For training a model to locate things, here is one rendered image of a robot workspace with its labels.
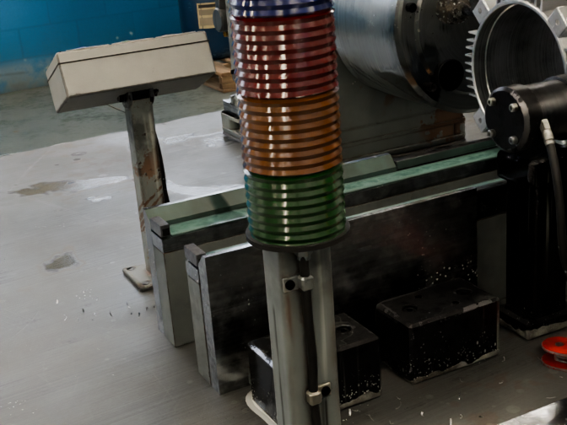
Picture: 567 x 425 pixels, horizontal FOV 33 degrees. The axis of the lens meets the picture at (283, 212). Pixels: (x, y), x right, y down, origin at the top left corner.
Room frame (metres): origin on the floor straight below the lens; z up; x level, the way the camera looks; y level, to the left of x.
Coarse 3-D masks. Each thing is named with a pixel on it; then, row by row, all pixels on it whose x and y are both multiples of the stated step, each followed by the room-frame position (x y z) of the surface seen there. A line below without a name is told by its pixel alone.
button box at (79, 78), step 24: (96, 48) 1.01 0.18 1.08; (120, 48) 1.02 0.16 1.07; (144, 48) 1.03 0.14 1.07; (168, 48) 1.04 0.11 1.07; (192, 48) 1.05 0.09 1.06; (48, 72) 1.03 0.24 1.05; (72, 72) 0.99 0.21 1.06; (96, 72) 1.00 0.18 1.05; (120, 72) 1.00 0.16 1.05; (144, 72) 1.01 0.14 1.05; (168, 72) 1.02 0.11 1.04; (192, 72) 1.03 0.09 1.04; (72, 96) 0.97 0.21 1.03; (96, 96) 1.00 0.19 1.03
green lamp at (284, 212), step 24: (336, 168) 0.53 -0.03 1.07; (264, 192) 0.52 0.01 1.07; (288, 192) 0.51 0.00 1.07; (312, 192) 0.51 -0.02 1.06; (336, 192) 0.53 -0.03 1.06; (264, 216) 0.52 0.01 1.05; (288, 216) 0.51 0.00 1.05; (312, 216) 0.51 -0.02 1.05; (336, 216) 0.52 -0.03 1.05; (264, 240) 0.52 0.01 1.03; (288, 240) 0.51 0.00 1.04; (312, 240) 0.51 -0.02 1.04
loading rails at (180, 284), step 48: (480, 144) 1.05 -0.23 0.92; (240, 192) 0.93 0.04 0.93; (384, 192) 0.96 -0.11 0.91; (432, 192) 0.99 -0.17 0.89; (480, 192) 0.89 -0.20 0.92; (192, 240) 0.86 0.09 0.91; (240, 240) 0.88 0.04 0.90; (384, 240) 0.83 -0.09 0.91; (432, 240) 0.85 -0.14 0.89; (480, 240) 0.89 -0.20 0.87; (192, 288) 0.78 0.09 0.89; (240, 288) 0.76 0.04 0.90; (336, 288) 0.80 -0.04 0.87; (384, 288) 0.83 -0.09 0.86; (192, 336) 0.86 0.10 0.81; (240, 336) 0.76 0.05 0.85; (240, 384) 0.76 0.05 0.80
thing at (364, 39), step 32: (352, 0) 1.28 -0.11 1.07; (384, 0) 1.22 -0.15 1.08; (416, 0) 1.20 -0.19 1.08; (448, 0) 1.19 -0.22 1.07; (352, 32) 1.28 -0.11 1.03; (384, 32) 1.21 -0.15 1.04; (416, 32) 1.19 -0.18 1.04; (448, 32) 1.21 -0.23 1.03; (352, 64) 1.32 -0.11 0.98; (384, 64) 1.23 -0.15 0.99; (416, 64) 1.20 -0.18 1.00; (448, 64) 1.21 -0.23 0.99; (416, 96) 1.22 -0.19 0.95; (448, 96) 1.22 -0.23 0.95
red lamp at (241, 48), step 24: (240, 24) 0.53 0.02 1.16; (264, 24) 0.52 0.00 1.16; (288, 24) 0.51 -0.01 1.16; (312, 24) 0.52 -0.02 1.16; (240, 48) 0.53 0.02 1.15; (264, 48) 0.52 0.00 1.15; (288, 48) 0.51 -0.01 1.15; (312, 48) 0.52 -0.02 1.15; (336, 48) 0.54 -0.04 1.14; (240, 72) 0.53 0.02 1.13; (264, 72) 0.52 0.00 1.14; (288, 72) 0.51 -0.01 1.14; (312, 72) 0.52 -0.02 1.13; (336, 72) 0.54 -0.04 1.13; (264, 96) 0.52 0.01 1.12; (288, 96) 0.51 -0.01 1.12
